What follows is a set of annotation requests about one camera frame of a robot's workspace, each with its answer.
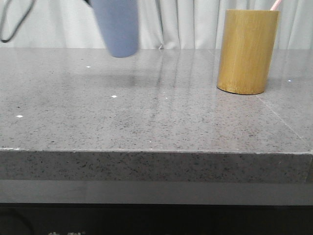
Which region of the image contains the blue plastic cup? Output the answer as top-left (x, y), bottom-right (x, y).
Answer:
top-left (89, 0), bottom-right (139, 58)

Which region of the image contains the white pleated curtain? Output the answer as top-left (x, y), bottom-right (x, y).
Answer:
top-left (1, 0), bottom-right (313, 49)

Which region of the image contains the bamboo cylinder holder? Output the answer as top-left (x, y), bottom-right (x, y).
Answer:
top-left (217, 9), bottom-right (279, 95)

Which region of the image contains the dark cabinet under counter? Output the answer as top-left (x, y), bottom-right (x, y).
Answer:
top-left (0, 180), bottom-right (313, 235)

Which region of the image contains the black cable loop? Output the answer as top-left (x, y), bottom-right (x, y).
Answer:
top-left (0, 0), bottom-right (36, 43)

